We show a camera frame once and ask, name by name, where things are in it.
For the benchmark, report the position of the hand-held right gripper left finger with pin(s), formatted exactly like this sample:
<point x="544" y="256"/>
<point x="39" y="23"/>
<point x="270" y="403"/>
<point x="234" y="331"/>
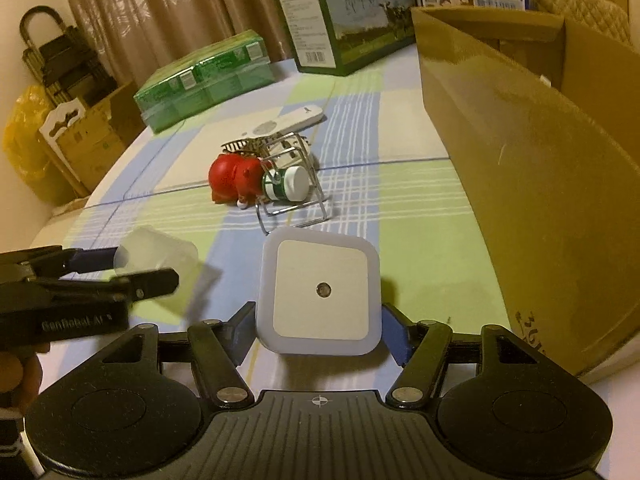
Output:
<point x="245" y="332"/>

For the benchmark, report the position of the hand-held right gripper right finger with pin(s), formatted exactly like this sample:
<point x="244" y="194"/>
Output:
<point x="395" y="332"/>

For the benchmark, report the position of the plaid checkered bedsheet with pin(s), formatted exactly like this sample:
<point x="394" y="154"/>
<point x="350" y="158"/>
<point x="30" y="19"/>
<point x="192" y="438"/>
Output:
<point x="375" y="135"/>

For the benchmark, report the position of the green shrink-wrapped carton pack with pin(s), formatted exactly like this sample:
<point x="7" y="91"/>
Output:
<point x="200" y="80"/>

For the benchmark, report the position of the translucent plastic cup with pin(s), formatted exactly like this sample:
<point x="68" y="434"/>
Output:
<point x="160" y="252"/>

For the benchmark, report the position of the black folding hand trolley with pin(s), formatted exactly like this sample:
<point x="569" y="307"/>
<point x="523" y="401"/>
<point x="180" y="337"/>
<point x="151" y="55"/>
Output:
<point x="60" y="60"/>

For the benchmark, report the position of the person's left hand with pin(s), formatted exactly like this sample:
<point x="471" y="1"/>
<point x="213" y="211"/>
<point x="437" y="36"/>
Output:
<point x="17" y="375"/>

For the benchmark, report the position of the small brown cardboard box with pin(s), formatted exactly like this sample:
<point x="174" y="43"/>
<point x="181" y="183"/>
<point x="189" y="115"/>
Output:
<point x="100" y="130"/>

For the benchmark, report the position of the white remote control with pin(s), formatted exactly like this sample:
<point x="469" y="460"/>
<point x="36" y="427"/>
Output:
<point x="295" y="120"/>

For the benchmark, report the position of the red pig toy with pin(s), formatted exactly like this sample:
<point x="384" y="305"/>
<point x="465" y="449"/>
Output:
<point x="230" y="175"/>

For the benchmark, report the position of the white bottle green label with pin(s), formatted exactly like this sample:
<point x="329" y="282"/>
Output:
<point x="290" y="183"/>

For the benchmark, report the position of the green milk carton box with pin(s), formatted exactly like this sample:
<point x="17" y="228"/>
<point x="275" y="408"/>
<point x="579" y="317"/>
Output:
<point x="350" y="25"/>

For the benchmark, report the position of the white square night light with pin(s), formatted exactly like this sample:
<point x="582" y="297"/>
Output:
<point x="300" y="270"/>

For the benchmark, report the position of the brown curtain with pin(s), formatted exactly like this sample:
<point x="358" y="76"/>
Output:
<point x="175" y="0"/>

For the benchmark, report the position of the large brown cardboard box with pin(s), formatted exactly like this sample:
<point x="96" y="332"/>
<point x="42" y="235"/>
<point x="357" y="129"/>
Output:
<point x="525" y="160"/>

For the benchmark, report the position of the yellow plastic bag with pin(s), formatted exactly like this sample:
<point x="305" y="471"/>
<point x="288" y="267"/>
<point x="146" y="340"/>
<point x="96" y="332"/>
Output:
<point x="25" y="135"/>

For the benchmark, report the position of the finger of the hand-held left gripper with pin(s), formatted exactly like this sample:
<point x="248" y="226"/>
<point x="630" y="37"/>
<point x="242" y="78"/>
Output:
<point x="95" y="259"/>
<point x="150" y="283"/>

